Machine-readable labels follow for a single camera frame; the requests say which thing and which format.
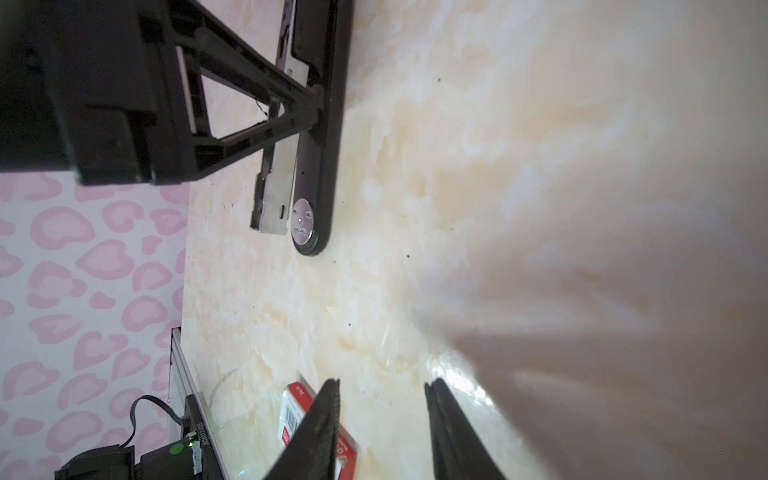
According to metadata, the aluminium front rail frame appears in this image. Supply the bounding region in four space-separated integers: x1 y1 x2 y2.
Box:
169 327 228 479

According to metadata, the red white staple box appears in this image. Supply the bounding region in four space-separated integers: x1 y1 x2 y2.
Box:
278 381 357 480

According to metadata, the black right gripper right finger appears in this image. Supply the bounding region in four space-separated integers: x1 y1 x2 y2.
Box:
424 378 505 480

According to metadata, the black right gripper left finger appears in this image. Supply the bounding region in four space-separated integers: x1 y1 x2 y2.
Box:
265 379 340 480

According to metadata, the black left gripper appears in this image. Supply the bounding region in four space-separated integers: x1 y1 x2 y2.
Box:
1 1 312 185

